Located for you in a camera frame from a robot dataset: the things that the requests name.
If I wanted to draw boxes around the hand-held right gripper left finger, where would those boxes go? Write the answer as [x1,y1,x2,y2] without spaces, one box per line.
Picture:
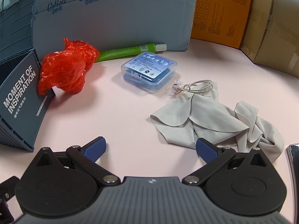
[35,136,121,186]

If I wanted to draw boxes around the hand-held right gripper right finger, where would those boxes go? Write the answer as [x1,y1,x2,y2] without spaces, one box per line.
[182,138,268,186]

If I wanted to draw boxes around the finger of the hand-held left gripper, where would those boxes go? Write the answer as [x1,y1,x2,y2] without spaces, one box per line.
[0,177,20,223]

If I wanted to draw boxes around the white earphone cable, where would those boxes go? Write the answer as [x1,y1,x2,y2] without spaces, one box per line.
[167,79,213,97]

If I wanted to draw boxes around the red plastic bag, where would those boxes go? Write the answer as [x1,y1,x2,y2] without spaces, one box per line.
[37,38,100,96]

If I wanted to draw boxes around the dark blue container storage box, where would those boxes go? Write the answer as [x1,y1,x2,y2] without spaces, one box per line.
[0,0,56,153]

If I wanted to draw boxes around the light grey cloth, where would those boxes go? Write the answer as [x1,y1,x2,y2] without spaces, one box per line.
[150,80,285,164]

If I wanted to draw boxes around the clear plastic case blue contents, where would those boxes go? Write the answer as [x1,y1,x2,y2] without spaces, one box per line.
[121,51,178,94]

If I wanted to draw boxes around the green tube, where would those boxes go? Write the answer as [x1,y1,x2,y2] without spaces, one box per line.
[95,42,167,62]

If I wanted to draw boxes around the large light blue cardboard box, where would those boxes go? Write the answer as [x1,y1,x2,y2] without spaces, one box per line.
[31,0,199,52]

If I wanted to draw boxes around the orange cardboard box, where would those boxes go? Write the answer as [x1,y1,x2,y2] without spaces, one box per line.
[190,0,255,50]

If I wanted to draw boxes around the brown cardboard box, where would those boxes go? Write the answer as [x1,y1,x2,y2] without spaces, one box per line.
[241,0,299,79]

